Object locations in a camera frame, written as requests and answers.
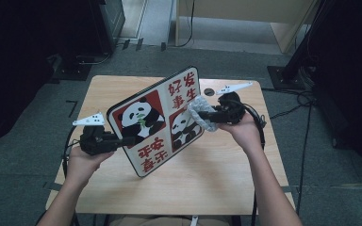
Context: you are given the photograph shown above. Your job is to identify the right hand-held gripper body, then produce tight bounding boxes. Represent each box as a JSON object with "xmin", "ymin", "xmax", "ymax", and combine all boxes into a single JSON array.
[{"xmin": 215, "ymin": 81, "xmax": 254, "ymax": 125}]

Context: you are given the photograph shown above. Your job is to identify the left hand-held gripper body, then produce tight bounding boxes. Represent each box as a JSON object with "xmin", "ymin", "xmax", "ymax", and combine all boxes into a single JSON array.
[{"xmin": 72, "ymin": 112, "xmax": 121, "ymax": 156}]

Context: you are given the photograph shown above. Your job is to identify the grey fluffy cloth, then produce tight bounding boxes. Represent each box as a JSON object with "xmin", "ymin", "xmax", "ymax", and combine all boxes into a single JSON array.
[{"xmin": 187, "ymin": 95, "xmax": 220, "ymax": 133}]

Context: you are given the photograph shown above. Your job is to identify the panda picture board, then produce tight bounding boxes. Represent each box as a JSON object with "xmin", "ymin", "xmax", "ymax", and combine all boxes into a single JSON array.
[{"xmin": 106, "ymin": 65, "xmax": 205, "ymax": 178}]

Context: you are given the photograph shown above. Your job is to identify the person's left hand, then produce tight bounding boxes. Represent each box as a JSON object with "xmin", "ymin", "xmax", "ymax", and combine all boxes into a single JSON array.
[{"xmin": 65, "ymin": 145, "xmax": 116, "ymax": 189}]

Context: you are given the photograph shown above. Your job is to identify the person's right hand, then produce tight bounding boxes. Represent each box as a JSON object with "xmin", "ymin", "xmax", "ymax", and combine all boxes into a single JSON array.
[{"xmin": 217, "ymin": 112, "xmax": 265, "ymax": 155}]

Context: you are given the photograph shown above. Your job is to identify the grey floor tape strip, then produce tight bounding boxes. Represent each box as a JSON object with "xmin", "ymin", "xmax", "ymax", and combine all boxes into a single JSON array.
[
  {"xmin": 42, "ymin": 181, "xmax": 64, "ymax": 192},
  {"xmin": 282, "ymin": 185, "xmax": 309, "ymax": 194}
]

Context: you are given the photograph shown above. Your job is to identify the black metal stand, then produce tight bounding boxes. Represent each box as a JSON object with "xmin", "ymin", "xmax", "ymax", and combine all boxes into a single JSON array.
[{"xmin": 267, "ymin": 0, "xmax": 328, "ymax": 91}]

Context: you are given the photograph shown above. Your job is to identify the person's tan trousers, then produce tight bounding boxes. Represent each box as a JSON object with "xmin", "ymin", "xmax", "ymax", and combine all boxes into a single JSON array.
[{"xmin": 109, "ymin": 215, "xmax": 234, "ymax": 226}]

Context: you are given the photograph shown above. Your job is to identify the light wooden cabinet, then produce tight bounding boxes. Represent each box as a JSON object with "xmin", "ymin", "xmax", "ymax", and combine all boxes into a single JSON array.
[{"xmin": 174, "ymin": 0, "xmax": 320, "ymax": 55}]

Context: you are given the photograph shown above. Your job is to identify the black cabinet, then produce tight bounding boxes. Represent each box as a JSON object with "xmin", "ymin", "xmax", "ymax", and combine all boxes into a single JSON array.
[{"xmin": 88, "ymin": 0, "xmax": 126, "ymax": 55}]

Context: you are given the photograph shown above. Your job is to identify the left hand-held gripper cable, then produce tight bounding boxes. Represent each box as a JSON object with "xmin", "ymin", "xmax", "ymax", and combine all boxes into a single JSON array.
[{"xmin": 61, "ymin": 125, "xmax": 83, "ymax": 226}]

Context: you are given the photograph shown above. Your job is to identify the hand-held gripper cable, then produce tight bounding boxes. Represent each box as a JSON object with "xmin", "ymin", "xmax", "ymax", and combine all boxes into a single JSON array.
[
  {"xmin": 239, "ymin": 99, "xmax": 268, "ymax": 226},
  {"xmin": 61, "ymin": 125, "xmax": 83, "ymax": 226}
]

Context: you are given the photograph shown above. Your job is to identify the right hand-held gripper cable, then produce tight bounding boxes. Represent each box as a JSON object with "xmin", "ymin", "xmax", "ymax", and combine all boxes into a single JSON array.
[{"xmin": 239, "ymin": 99, "xmax": 268, "ymax": 226}]

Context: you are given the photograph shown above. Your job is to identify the tangled black floor cables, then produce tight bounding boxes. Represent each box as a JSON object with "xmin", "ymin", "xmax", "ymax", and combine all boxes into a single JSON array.
[{"xmin": 260, "ymin": 88, "xmax": 316, "ymax": 121}]

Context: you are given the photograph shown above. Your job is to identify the black stand base plate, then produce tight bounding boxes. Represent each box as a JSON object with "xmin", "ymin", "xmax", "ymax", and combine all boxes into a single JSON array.
[{"xmin": 51, "ymin": 54, "xmax": 92, "ymax": 82}]

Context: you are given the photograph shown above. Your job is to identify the thin black looped cable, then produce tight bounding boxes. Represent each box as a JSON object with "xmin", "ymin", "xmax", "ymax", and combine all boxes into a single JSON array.
[{"xmin": 74, "ymin": 51, "xmax": 112, "ymax": 66}]

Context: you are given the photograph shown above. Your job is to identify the long black floor cable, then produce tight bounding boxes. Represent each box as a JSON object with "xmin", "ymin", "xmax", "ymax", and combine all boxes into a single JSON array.
[{"xmin": 294, "ymin": 103, "xmax": 314, "ymax": 218}]

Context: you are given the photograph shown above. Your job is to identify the black hanging cable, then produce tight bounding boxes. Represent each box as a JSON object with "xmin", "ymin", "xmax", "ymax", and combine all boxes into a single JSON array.
[{"xmin": 175, "ymin": 0, "xmax": 196, "ymax": 48}]

